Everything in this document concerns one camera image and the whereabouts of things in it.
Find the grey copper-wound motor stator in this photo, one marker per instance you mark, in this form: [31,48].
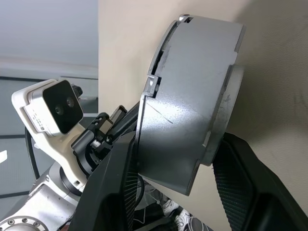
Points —
[187,96]

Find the white patterned shoe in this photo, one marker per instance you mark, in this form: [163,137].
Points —
[187,220]

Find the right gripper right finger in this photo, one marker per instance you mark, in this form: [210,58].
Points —
[252,192]

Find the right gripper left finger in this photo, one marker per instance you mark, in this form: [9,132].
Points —
[106,197]

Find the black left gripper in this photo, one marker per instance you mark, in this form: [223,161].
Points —
[84,142]

